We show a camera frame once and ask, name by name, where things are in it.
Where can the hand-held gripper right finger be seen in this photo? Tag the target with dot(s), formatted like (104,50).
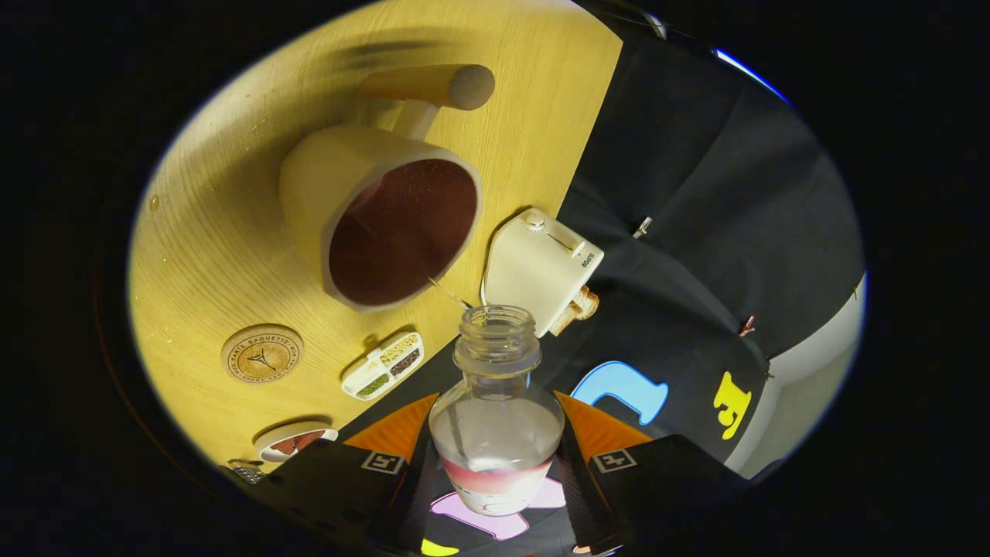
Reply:
(665,487)

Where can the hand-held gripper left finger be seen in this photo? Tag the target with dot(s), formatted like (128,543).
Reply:
(332,480)

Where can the round wooden coaster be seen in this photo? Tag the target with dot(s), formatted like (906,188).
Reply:
(262,354)

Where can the clear juice bottle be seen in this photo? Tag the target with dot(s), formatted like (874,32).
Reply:
(495,425)

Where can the brown meat patty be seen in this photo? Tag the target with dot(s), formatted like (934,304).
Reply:
(298,442)

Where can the white round plate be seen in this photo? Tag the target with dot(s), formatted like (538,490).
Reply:
(267,449)

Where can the white divided grain tray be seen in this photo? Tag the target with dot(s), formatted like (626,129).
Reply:
(383,366)

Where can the red clip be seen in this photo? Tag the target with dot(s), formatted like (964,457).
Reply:
(746,326)

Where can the toast slice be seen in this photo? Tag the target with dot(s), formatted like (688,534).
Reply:
(563,319)
(585,303)

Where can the wooden table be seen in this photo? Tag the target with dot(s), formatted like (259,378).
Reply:
(216,255)

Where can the white toaster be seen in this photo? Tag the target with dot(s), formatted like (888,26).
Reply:
(534,263)

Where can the silver clip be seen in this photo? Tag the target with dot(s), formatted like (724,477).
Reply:
(642,227)

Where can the black backdrop cloth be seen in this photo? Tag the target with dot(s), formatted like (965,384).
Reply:
(696,193)

